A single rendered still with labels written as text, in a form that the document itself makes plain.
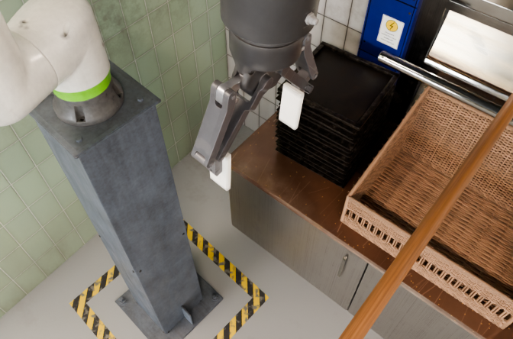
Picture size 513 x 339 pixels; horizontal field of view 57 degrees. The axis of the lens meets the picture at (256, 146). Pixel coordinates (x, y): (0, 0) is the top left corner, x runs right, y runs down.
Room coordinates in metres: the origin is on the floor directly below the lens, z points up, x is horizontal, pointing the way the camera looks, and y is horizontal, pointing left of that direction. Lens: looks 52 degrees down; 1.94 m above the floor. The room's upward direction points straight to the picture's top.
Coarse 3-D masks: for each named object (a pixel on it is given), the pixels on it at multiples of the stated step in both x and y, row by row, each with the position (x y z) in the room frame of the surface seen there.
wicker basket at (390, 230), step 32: (448, 96) 1.07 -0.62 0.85; (416, 128) 1.07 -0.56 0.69; (448, 128) 1.02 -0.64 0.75; (480, 128) 0.98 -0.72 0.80; (512, 128) 0.94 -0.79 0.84; (384, 160) 0.94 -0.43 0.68; (416, 160) 1.00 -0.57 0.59; (448, 160) 0.97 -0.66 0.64; (512, 160) 0.89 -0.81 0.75; (352, 192) 0.77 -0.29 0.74; (384, 192) 0.87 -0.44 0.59; (416, 192) 0.87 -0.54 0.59; (480, 192) 0.87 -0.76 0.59; (352, 224) 0.74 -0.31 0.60; (384, 224) 0.68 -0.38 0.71; (416, 224) 0.75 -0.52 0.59; (448, 224) 0.75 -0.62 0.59; (480, 224) 0.75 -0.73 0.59; (512, 224) 0.75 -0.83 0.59; (448, 256) 0.64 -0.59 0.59; (480, 256) 0.64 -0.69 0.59; (512, 256) 0.64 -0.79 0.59; (448, 288) 0.53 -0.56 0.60; (480, 288) 0.49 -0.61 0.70; (512, 288) 0.54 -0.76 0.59; (512, 320) 0.42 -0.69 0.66
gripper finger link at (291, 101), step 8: (288, 88) 0.43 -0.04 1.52; (296, 88) 0.43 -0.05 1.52; (288, 96) 0.43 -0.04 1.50; (296, 96) 0.42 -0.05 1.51; (288, 104) 0.43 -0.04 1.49; (296, 104) 0.42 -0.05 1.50; (280, 112) 0.44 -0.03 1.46; (288, 112) 0.43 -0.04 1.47; (296, 112) 0.42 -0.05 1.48; (280, 120) 0.44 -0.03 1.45; (288, 120) 0.43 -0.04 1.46; (296, 120) 0.42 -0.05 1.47; (296, 128) 0.42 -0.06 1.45
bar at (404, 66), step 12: (384, 60) 0.89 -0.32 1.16; (396, 60) 0.87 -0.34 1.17; (408, 72) 0.84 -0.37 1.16; (420, 72) 0.83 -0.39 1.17; (432, 84) 0.80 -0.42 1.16; (444, 84) 0.79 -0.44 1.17; (456, 96) 0.77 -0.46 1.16; (468, 96) 0.75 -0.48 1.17; (480, 96) 0.75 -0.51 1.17; (480, 108) 0.73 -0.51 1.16; (492, 108) 0.72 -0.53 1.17
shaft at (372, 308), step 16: (512, 96) 0.72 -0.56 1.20; (512, 112) 0.68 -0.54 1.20; (496, 128) 0.63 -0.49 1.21; (480, 144) 0.59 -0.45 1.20; (464, 160) 0.56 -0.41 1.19; (480, 160) 0.55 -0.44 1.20; (464, 176) 0.51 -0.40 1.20; (448, 192) 0.47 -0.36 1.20; (432, 208) 0.44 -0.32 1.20; (448, 208) 0.44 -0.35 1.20; (432, 224) 0.41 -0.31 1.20; (416, 240) 0.38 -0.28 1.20; (400, 256) 0.35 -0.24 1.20; (416, 256) 0.35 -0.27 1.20; (400, 272) 0.32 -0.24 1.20; (384, 288) 0.29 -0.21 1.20; (368, 304) 0.27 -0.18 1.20; (384, 304) 0.27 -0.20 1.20; (352, 320) 0.24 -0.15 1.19; (368, 320) 0.24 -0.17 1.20; (352, 336) 0.22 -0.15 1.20
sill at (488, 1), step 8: (456, 0) 1.16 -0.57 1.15; (464, 0) 1.15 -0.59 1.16; (472, 0) 1.13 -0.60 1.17; (480, 0) 1.12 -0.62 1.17; (488, 0) 1.11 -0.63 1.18; (496, 0) 1.11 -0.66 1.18; (504, 0) 1.11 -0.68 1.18; (512, 0) 1.11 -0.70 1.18; (472, 8) 1.13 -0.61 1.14; (480, 8) 1.12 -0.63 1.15; (488, 8) 1.10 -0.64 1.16; (496, 8) 1.09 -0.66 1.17; (504, 8) 1.08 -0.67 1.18; (512, 8) 1.07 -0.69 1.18; (496, 16) 1.09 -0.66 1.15; (504, 16) 1.07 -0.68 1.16; (512, 16) 1.06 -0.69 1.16; (512, 24) 1.06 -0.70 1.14
